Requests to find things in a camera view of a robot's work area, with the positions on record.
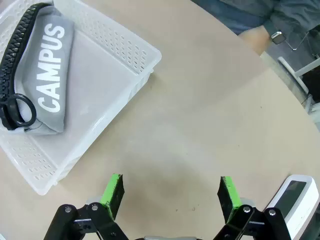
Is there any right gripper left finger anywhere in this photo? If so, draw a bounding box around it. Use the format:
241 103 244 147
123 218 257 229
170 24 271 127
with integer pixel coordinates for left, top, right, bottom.
47 173 126 240

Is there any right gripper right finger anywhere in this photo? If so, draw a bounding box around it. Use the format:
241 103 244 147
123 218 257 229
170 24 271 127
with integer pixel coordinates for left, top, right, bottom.
212 176 292 240

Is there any white rectangular device box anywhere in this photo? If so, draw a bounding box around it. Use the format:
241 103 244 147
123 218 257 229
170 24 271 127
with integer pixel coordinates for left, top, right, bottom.
264 174 320 238

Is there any black strap with ring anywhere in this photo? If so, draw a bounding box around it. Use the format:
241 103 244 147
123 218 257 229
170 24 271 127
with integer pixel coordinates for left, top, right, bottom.
0 2 75 136

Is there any person's left forearm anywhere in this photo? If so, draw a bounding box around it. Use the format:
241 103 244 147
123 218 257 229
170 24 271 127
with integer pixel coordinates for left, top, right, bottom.
264 0 320 58

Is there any white perforated plastic basket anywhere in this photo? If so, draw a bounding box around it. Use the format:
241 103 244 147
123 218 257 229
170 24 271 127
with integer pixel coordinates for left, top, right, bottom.
0 0 162 196

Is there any person's left hand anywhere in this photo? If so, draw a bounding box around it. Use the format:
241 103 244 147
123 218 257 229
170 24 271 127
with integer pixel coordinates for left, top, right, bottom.
237 24 273 56

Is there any white desk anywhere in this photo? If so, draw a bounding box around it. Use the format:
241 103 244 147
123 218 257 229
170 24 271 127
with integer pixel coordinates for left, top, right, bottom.
277 56 320 116

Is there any dark smartwatch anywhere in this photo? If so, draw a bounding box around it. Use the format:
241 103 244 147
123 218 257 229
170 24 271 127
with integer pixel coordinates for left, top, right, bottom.
263 21 288 45

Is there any person in grey jacket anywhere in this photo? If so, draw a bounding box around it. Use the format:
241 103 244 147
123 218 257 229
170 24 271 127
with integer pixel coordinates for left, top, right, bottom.
191 0 320 58

